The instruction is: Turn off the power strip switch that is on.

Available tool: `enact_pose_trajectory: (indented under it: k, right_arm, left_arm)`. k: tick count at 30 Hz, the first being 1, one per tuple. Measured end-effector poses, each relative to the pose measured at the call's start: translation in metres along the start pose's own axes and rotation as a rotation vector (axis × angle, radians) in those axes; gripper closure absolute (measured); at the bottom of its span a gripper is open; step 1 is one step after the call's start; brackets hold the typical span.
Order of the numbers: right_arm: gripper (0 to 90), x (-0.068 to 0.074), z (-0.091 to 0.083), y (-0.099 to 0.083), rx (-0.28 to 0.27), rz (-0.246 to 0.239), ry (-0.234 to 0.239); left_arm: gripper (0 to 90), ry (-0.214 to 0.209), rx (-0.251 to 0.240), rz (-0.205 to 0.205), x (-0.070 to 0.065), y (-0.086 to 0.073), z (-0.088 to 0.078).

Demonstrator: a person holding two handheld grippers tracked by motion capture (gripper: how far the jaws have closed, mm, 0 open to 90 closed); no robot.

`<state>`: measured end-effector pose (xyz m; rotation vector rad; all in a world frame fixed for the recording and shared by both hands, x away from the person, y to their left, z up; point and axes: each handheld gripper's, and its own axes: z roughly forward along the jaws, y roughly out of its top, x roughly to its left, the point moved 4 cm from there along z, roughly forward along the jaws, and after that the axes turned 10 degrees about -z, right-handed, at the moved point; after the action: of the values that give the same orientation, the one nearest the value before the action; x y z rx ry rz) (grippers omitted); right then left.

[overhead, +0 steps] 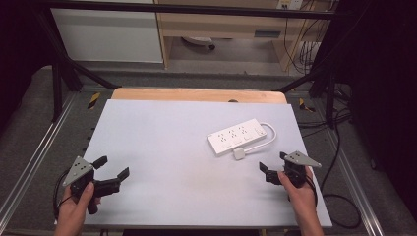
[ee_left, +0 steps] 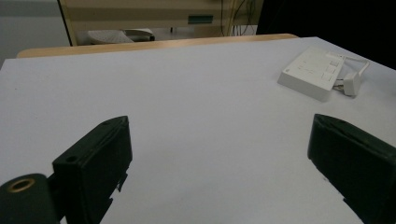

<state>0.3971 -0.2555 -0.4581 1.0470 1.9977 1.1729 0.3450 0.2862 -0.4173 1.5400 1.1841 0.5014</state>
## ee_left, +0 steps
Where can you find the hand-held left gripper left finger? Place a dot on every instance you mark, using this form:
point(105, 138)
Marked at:
point(93, 161)

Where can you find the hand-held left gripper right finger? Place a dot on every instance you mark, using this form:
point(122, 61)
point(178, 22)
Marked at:
point(355, 155)

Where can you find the white power plug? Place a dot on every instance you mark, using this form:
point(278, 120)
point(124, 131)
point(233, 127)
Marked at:
point(352, 83)

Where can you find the white power strip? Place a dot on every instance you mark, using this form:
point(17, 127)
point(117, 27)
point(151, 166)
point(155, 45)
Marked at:
point(311, 72)

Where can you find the white floor fan base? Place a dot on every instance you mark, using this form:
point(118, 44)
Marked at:
point(120, 35)

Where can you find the beige cabinet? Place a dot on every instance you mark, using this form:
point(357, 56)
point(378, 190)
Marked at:
point(149, 14)

